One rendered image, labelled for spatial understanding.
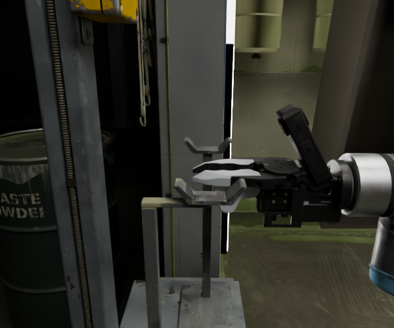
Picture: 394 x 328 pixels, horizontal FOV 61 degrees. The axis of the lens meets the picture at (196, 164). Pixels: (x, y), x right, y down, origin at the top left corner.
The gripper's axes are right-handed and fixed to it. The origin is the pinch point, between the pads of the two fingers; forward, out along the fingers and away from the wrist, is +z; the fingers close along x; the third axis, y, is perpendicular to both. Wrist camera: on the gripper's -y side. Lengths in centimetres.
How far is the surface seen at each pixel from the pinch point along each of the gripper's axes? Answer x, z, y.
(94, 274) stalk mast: -3.5, 15.6, 15.2
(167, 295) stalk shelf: 10.6, 6.9, 30.4
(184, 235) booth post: 46, 5, 38
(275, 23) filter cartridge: 201, -49, -34
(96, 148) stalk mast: -0.6, 14.5, -3.3
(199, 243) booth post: 46, 1, 40
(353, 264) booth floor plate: 130, -91, 105
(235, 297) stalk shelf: 10.1, -6.8, 30.4
